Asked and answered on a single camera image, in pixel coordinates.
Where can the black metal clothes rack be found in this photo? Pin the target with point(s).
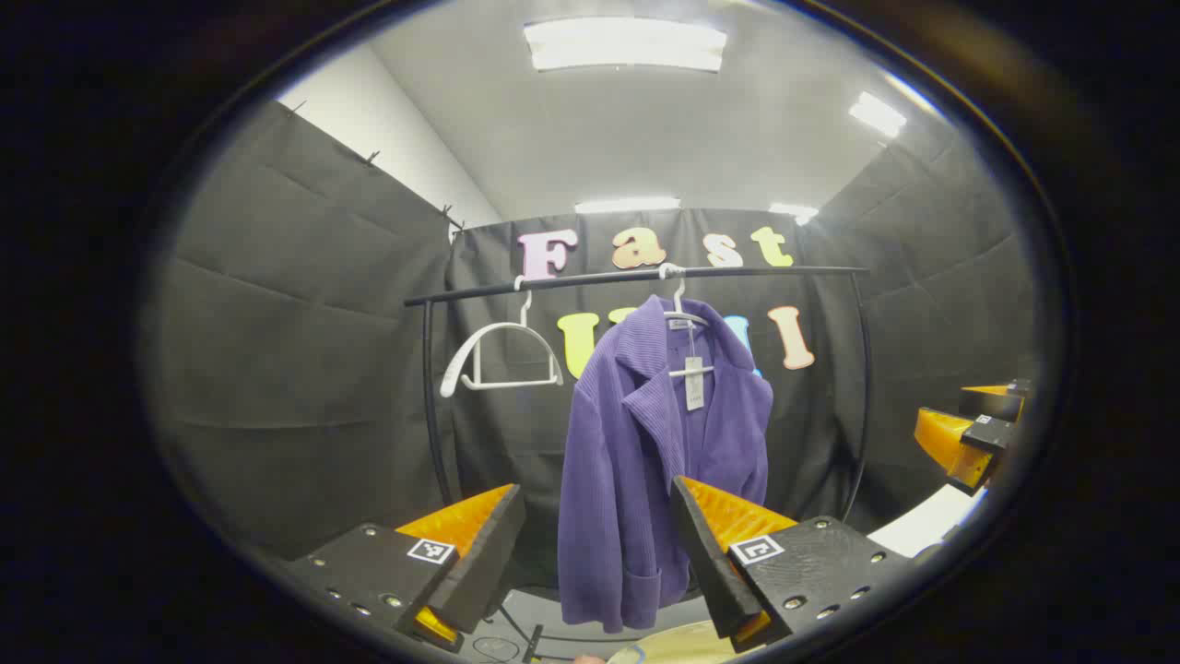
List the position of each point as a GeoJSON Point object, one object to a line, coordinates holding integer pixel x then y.
{"type": "Point", "coordinates": [572, 279]}

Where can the white plastic hanger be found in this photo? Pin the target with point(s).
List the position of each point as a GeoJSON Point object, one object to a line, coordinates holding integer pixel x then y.
{"type": "Point", "coordinates": [498, 329]}
{"type": "Point", "coordinates": [679, 295]}

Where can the black backdrop cloth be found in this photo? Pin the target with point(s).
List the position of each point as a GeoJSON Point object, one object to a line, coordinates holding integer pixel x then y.
{"type": "Point", "coordinates": [304, 369]}

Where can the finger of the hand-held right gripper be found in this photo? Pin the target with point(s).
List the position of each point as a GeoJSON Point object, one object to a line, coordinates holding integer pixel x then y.
{"type": "Point", "coordinates": [949, 443]}
{"type": "Point", "coordinates": [991, 406]}

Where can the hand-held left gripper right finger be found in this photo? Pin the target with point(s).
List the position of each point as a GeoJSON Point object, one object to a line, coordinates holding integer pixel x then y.
{"type": "Point", "coordinates": [710, 563]}

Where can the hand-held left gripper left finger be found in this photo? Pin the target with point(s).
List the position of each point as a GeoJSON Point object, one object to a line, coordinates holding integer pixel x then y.
{"type": "Point", "coordinates": [489, 563]}

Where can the white cabinet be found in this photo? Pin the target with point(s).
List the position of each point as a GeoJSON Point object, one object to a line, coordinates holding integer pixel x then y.
{"type": "Point", "coordinates": [922, 526]}

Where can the large rectangular ceiling light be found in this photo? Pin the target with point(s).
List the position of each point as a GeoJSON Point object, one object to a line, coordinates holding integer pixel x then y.
{"type": "Point", "coordinates": [625, 44]}

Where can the ceiling light panel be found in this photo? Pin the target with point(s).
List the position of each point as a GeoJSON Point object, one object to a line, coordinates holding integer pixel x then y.
{"type": "Point", "coordinates": [627, 205]}
{"type": "Point", "coordinates": [876, 114]}
{"type": "Point", "coordinates": [793, 212]}

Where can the beige laundry hamper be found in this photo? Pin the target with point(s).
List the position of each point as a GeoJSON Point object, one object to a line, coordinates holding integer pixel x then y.
{"type": "Point", "coordinates": [691, 646]}

